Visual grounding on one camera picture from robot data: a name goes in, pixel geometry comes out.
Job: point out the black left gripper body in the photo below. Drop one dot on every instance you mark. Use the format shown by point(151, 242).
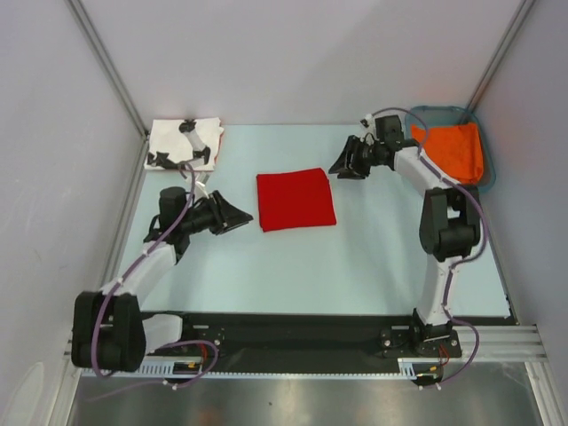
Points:
point(201, 218)

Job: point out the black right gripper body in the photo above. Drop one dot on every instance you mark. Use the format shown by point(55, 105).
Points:
point(375, 153)

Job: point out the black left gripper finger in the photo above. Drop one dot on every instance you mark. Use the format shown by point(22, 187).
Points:
point(226, 209)
point(235, 222)

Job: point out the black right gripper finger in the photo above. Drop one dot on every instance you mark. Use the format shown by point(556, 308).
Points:
point(353, 173)
point(345, 160)

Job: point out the red t shirt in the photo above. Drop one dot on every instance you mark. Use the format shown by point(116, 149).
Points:
point(294, 199)

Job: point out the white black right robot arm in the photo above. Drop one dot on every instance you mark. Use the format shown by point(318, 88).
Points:
point(452, 230)

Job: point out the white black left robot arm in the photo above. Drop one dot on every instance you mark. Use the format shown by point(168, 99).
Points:
point(110, 332)

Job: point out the teal plastic basket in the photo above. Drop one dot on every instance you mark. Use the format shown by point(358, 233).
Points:
point(421, 118)

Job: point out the orange t shirt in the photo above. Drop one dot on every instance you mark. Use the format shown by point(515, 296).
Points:
point(457, 150)

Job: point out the white folded printed t shirt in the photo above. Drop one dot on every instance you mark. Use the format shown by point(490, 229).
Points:
point(174, 142)

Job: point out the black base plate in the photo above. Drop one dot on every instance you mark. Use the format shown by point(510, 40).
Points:
point(313, 336)

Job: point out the aluminium frame post right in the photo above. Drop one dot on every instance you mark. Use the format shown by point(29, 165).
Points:
point(512, 31)

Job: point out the aluminium frame post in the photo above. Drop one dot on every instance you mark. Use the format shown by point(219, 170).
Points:
point(101, 54)
point(512, 31)

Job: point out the white slotted cable duct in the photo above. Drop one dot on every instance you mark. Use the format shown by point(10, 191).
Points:
point(185, 368)

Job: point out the aluminium front rail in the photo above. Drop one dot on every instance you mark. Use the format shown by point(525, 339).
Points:
point(493, 341)

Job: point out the aluminium frame post left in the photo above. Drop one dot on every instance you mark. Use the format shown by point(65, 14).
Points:
point(101, 54)

